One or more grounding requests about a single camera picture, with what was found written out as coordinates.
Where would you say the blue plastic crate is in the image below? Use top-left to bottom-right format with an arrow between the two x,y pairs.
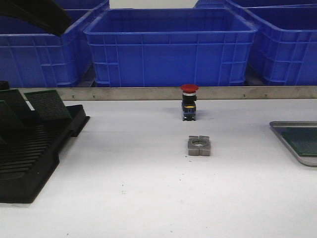
0,8 -> 96,88
244,5 -> 317,86
54,0 -> 109,9
84,8 -> 257,87
194,0 -> 317,8

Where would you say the grey metal clamp block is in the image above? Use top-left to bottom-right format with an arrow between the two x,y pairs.
187,135 -> 211,156

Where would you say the red emergency stop button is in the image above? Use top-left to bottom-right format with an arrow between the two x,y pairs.
180,84 -> 199,121

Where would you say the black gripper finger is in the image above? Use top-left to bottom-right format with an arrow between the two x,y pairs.
0,0 -> 72,36

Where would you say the blue plastic crate rear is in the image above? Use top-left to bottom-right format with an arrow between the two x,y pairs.
54,0 -> 109,9
194,0 -> 317,8

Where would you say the black slotted board rack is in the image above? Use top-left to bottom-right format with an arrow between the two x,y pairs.
0,81 -> 89,203

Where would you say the metal table edge rail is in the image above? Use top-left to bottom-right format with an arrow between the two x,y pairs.
17,85 -> 317,101

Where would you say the green perforated circuit board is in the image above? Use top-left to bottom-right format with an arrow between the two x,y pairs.
0,100 -> 25,131
0,89 -> 32,119
282,127 -> 317,157
24,90 -> 72,121

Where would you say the silver metal tray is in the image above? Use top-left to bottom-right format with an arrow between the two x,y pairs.
269,121 -> 317,167

